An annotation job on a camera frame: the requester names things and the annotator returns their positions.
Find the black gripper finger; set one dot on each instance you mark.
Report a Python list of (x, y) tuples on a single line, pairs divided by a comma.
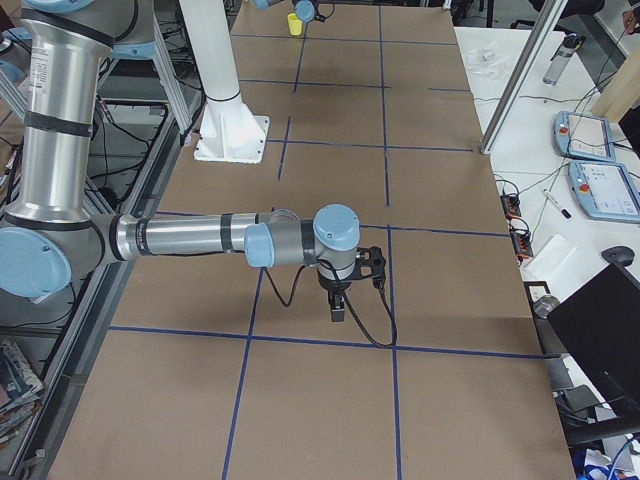
[(337, 308)]

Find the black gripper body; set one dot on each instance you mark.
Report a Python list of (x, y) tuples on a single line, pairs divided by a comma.
[(332, 288)]

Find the yellow paper cup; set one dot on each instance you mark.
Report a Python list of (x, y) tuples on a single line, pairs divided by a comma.
[(295, 25)]

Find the orange black power strip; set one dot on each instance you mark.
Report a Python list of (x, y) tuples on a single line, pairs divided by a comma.
[(511, 206)]

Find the white paper pad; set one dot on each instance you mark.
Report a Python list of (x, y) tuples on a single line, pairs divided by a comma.
[(547, 262)]

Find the black marker pen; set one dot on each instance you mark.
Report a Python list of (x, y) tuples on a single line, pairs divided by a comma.
[(551, 198)]

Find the black monitor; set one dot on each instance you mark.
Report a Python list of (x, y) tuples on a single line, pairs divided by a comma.
[(599, 327)]

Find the upper teach pendant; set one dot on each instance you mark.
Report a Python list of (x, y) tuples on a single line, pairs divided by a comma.
[(583, 137)]

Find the teach pendant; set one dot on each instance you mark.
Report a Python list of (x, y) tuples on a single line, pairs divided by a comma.
[(583, 137), (605, 191)]

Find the lower teach pendant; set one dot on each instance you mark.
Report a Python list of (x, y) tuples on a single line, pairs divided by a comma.
[(605, 191)]

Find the clear water bottle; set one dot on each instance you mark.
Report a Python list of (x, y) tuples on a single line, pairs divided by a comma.
[(560, 59)]

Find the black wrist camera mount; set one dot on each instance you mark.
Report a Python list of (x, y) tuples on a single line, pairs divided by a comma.
[(371, 265)]

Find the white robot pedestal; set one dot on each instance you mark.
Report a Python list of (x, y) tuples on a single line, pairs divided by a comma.
[(229, 131)]

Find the aluminium frame post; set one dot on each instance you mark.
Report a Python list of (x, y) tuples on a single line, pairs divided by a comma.
[(548, 18)]

